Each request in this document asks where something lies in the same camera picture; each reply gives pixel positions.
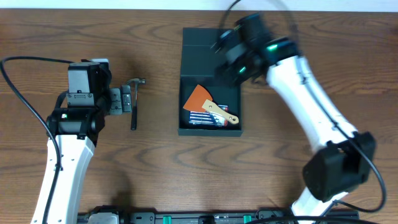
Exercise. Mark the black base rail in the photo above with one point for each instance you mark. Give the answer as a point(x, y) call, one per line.
point(112, 214)

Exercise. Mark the black open gift box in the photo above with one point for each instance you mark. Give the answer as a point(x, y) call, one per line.
point(198, 67)

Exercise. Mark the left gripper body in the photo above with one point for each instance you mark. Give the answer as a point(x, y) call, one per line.
point(115, 100)

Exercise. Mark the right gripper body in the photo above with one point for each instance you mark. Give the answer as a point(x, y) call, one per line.
point(240, 69)

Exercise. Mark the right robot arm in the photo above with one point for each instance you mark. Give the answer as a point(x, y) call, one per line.
point(342, 156)

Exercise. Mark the black handled claw hammer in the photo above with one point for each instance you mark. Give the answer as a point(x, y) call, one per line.
point(136, 82)

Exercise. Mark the orange scraper wooden handle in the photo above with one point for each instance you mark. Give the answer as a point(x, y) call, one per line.
point(201, 101)

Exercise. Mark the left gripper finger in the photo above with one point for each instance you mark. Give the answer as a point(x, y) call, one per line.
point(126, 98)
point(116, 104)

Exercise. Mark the screwdriver set blister pack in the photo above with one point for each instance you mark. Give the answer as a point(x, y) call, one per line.
point(206, 118)

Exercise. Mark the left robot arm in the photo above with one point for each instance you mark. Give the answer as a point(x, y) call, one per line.
point(76, 121)

